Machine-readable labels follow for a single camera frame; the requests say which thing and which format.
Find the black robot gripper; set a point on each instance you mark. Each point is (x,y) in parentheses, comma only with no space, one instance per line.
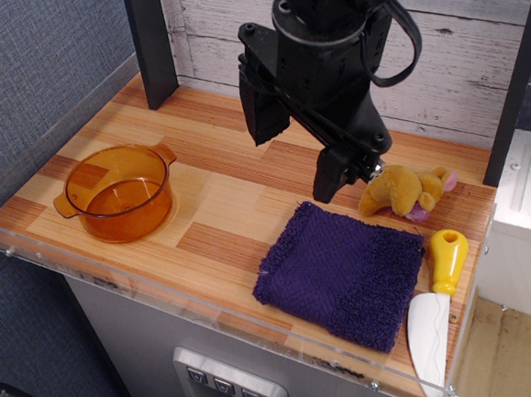
(322,87)

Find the purple towel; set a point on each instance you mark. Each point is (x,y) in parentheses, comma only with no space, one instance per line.
(351,278)

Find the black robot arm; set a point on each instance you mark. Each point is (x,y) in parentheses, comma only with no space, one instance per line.
(338,22)

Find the brown plush toy animal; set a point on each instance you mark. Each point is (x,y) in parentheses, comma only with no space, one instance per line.
(408,193)

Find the orange transparent plastic pot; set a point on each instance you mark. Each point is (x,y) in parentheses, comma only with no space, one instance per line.
(120,194)

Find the clear acrylic table guard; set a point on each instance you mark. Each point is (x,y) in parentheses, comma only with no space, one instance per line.
(232,201)

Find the grey cabinet with dispenser panel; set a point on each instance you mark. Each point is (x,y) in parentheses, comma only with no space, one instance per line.
(214,363)

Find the white appliance at right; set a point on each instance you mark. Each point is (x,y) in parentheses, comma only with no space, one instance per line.
(504,272)

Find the black left vertical post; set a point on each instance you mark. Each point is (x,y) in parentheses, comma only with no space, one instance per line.
(153,48)

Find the black vertical post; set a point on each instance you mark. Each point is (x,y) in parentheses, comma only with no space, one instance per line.
(153,48)
(511,109)

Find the yellow handled white toy knife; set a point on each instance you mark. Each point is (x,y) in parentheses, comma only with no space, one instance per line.
(428,312)

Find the black right vertical post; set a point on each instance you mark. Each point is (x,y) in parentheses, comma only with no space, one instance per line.
(511,109)

